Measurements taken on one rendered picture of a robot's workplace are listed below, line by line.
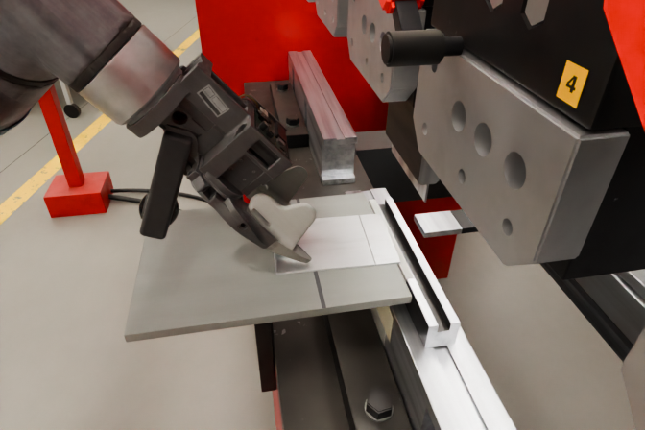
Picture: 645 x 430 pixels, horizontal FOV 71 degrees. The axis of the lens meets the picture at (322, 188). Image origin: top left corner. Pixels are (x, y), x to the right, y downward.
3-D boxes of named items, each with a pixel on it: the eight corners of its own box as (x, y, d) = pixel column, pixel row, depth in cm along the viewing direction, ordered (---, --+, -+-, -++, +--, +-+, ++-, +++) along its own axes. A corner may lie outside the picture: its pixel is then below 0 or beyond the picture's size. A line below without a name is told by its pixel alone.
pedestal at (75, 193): (62, 195, 232) (1, 27, 186) (114, 190, 236) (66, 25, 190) (51, 218, 216) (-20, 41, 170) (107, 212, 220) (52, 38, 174)
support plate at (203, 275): (151, 219, 55) (150, 212, 54) (363, 198, 59) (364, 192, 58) (126, 343, 40) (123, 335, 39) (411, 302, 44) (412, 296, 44)
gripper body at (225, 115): (298, 171, 40) (191, 71, 34) (228, 226, 42) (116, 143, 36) (291, 132, 46) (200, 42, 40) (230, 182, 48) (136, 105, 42)
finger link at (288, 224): (346, 250, 43) (279, 179, 40) (298, 283, 44) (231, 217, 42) (345, 233, 46) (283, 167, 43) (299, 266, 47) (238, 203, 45)
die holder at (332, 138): (289, 85, 123) (287, 51, 118) (310, 84, 124) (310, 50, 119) (322, 185, 82) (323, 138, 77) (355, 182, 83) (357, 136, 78)
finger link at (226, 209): (274, 248, 41) (204, 179, 39) (262, 257, 42) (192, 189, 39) (280, 225, 46) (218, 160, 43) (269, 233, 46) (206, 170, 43)
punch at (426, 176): (383, 152, 51) (392, 68, 45) (400, 150, 51) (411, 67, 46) (415, 203, 42) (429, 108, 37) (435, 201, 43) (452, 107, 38)
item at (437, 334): (367, 219, 59) (369, 200, 57) (390, 216, 59) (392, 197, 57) (424, 348, 42) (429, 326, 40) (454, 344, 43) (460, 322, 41)
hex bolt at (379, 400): (361, 397, 45) (362, 388, 44) (388, 393, 45) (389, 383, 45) (369, 424, 43) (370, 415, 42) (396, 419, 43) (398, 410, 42)
